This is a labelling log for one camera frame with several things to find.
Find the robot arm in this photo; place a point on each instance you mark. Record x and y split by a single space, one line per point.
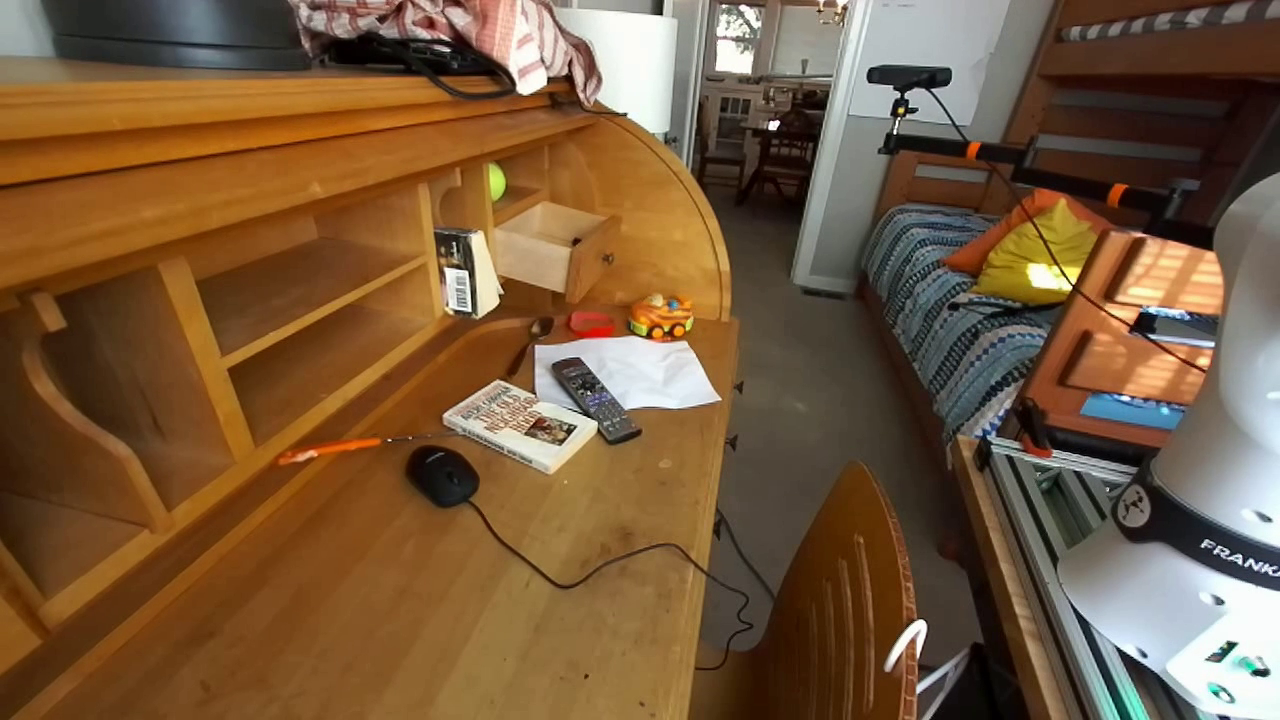
1225 420

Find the wooden roll-top desk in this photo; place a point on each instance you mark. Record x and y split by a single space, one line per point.
330 560

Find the black round object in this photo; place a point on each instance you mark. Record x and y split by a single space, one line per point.
180 35

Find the crayon box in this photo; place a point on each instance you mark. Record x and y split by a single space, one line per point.
458 275

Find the yellow pillow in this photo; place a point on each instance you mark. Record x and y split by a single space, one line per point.
1035 265

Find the orange wooden board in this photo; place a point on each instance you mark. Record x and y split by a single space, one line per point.
1110 370

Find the black computer mouse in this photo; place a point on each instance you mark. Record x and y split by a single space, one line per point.
442 475

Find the bunk bed with striped blanket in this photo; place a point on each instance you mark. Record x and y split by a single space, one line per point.
950 330

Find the wooden chair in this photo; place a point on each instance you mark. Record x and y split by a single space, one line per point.
830 620

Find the red plaid cloth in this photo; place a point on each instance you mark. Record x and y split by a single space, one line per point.
500 30

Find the black and orange clamp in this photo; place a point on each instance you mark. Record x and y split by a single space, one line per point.
1033 430

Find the camera on mount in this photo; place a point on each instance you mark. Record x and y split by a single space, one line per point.
908 77

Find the orange pillow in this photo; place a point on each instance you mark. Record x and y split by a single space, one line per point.
985 250

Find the dining table with chairs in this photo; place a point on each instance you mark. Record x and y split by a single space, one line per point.
775 140

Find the metal spoon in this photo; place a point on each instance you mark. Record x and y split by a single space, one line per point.
527 346

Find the yellow-green tennis ball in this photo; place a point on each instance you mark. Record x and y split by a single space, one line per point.
496 182

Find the white paper on wall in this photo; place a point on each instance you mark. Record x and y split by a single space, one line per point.
930 45

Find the window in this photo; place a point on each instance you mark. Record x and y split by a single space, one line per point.
737 35

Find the blue card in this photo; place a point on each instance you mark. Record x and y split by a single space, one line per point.
1130 410

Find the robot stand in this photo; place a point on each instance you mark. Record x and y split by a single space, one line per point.
1040 560

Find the white hanger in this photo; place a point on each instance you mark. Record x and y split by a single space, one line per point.
905 640

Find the orange toy car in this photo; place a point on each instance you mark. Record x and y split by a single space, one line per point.
660 318

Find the black remote control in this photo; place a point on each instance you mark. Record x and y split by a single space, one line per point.
597 400

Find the paperback book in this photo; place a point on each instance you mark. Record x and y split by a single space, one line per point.
515 425

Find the small wooden drawer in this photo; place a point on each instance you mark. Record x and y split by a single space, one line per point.
545 245

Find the white sheet of paper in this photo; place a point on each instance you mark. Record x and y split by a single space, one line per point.
660 375

